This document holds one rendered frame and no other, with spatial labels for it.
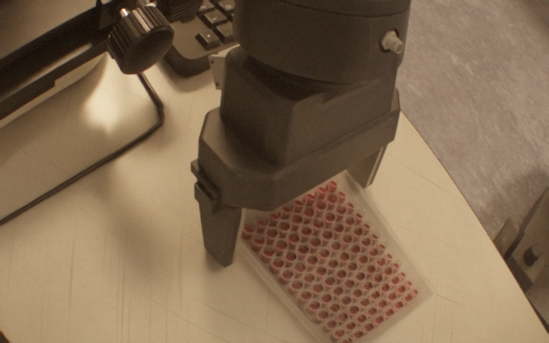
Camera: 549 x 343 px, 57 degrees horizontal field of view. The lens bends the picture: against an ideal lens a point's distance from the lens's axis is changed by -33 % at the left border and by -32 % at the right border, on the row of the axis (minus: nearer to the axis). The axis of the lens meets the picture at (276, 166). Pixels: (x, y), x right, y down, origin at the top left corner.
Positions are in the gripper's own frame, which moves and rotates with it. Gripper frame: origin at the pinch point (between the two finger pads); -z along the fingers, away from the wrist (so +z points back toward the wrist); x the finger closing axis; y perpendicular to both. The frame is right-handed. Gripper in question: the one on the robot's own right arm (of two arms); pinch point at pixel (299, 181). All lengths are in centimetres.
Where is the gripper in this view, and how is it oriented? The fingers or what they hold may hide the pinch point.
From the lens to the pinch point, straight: 40.9
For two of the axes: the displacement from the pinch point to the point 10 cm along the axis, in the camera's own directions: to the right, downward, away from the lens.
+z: 0.9, -6.8, -7.2
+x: -7.8, 4.0, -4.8
